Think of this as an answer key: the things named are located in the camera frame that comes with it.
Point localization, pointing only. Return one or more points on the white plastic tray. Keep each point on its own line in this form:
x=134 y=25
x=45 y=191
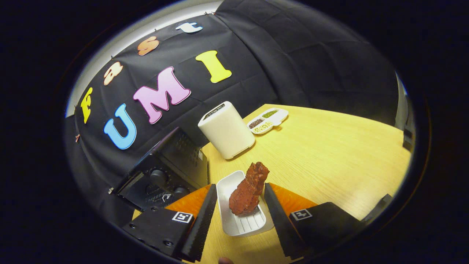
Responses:
x=242 y=223

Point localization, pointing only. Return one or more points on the brown chicken drumstick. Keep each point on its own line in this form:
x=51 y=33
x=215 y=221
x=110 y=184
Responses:
x=247 y=194

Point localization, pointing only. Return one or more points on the black toaster oven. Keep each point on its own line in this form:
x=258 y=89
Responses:
x=172 y=154

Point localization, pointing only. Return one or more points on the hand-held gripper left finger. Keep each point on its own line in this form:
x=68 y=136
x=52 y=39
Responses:
x=201 y=227

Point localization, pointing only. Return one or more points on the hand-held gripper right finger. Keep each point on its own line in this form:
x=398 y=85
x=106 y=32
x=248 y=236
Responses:
x=280 y=223

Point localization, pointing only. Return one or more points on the white pop-up toaster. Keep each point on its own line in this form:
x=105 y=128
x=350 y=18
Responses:
x=227 y=132

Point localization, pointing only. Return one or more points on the white divided seasoning dish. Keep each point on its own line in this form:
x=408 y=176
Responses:
x=278 y=118

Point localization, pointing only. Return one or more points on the black block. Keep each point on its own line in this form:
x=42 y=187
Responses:
x=408 y=137

